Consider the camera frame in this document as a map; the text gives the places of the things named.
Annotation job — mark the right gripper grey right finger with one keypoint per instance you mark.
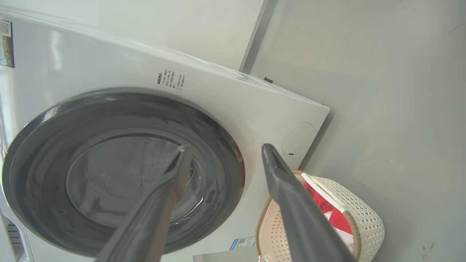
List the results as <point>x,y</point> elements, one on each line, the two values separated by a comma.
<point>295,211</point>

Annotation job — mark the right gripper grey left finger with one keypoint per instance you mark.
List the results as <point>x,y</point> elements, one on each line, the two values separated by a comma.
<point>153,218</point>

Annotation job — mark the cream perforated plastic laundry basket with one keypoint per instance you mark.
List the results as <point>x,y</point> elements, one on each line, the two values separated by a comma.
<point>364,214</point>

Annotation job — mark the red and white garment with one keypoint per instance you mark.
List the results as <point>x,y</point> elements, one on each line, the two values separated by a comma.
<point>322,205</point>

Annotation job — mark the blue energy label sticker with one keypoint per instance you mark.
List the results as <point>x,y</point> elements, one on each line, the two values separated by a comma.
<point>242,243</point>

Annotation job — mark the dark round washing machine door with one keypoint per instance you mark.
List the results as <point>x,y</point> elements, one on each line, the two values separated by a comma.
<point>54,153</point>

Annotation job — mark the white front-load washing machine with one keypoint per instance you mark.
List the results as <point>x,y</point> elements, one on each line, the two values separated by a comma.
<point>233,109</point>

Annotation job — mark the photo and QR code sticker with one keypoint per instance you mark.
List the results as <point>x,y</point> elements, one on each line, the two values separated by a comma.
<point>6,47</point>

